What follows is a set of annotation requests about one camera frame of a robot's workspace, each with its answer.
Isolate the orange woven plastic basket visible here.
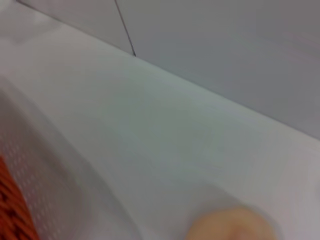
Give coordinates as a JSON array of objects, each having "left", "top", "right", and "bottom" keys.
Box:
[{"left": 0, "top": 152, "right": 41, "bottom": 240}]

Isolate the pale peach fruit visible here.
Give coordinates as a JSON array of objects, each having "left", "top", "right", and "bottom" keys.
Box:
[{"left": 186, "top": 206, "right": 279, "bottom": 240}]

